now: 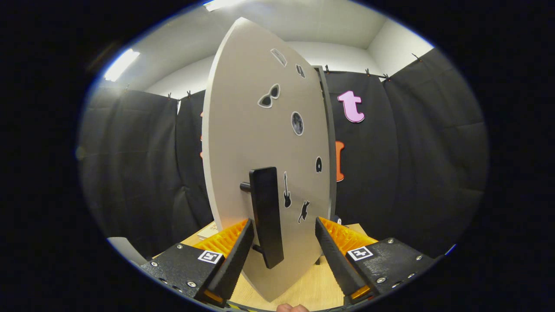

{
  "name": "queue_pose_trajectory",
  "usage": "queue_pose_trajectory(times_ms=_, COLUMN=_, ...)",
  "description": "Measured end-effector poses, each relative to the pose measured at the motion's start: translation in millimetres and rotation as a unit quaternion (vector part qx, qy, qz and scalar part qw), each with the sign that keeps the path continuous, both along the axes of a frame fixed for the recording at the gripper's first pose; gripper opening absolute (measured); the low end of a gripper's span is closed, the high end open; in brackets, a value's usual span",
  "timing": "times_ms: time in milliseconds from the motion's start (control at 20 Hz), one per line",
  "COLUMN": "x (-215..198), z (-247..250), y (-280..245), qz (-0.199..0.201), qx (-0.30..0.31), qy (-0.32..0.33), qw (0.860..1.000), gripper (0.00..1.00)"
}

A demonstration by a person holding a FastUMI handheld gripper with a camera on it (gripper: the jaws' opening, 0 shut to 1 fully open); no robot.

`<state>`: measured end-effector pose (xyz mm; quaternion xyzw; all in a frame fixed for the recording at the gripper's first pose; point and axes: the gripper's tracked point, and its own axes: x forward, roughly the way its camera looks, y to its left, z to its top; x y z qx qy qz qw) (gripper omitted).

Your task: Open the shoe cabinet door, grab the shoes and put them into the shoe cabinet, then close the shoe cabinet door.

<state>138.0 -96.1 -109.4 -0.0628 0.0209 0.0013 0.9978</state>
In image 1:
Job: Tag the dark grey shoe cabinet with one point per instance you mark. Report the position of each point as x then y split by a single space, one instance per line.
331 138

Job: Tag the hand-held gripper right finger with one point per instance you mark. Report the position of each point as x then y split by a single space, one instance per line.
336 260

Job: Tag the black backdrop cloth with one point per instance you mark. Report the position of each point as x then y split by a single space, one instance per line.
130 173

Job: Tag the beige book red label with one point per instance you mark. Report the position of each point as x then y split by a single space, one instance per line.
208 232

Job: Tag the long ceiling light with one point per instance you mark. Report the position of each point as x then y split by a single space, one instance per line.
121 65
219 4

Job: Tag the beige shoe cabinet door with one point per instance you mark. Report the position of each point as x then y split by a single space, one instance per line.
243 130

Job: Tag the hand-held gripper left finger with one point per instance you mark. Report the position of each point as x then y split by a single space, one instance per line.
234 260

